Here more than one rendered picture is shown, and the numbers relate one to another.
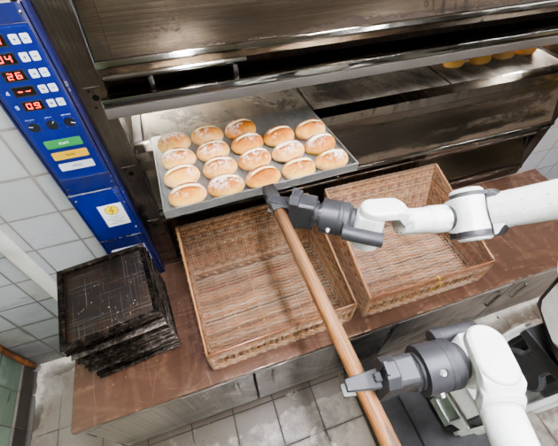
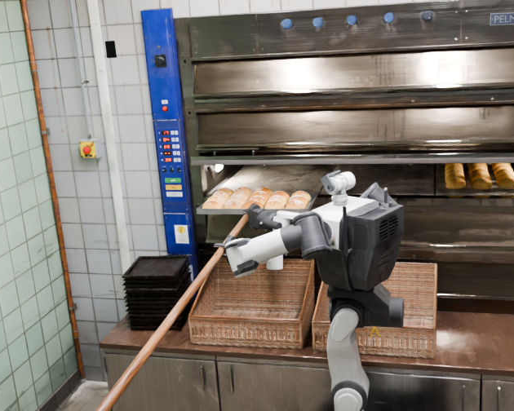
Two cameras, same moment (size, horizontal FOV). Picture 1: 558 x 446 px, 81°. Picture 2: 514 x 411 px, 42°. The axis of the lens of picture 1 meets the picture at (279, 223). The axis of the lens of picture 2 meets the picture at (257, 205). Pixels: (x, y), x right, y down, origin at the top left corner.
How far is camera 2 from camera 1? 2.60 m
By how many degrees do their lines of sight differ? 44
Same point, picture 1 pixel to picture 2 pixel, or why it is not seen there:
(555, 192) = not seen: hidden behind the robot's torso
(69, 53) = (190, 141)
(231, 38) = (259, 142)
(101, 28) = (205, 132)
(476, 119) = (468, 229)
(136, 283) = (173, 267)
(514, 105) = (511, 224)
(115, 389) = (131, 336)
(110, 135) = (194, 183)
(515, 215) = not seen: hidden behind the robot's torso
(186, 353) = (181, 334)
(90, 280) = (152, 262)
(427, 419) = not seen: outside the picture
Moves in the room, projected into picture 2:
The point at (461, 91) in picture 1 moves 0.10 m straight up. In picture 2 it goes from (436, 198) to (436, 178)
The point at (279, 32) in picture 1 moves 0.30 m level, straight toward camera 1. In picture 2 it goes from (284, 141) to (250, 154)
